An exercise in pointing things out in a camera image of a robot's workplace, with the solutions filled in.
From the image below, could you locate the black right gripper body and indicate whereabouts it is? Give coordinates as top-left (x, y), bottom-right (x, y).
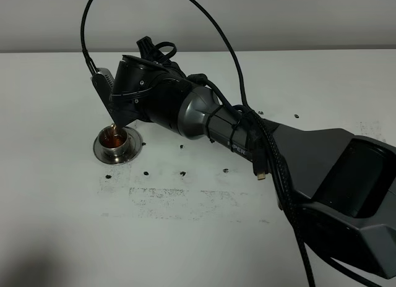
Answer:
top-left (110, 55), bottom-right (192, 126)

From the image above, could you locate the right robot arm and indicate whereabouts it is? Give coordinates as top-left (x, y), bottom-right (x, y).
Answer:
top-left (109, 37), bottom-right (395, 279)

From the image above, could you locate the far steel saucer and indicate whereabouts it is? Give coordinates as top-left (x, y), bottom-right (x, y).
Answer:
top-left (93, 126), bottom-right (143, 165)

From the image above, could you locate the far steel teacup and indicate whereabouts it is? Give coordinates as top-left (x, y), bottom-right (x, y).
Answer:
top-left (98, 124), bottom-right (128, 156)

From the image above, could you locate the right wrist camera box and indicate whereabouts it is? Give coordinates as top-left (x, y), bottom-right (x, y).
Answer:
top-left (91, 68), bottom-right (114, 115)

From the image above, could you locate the black braided cable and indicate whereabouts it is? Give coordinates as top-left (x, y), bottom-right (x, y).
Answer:
top-left (80, 0), bottom-right (396, 287)

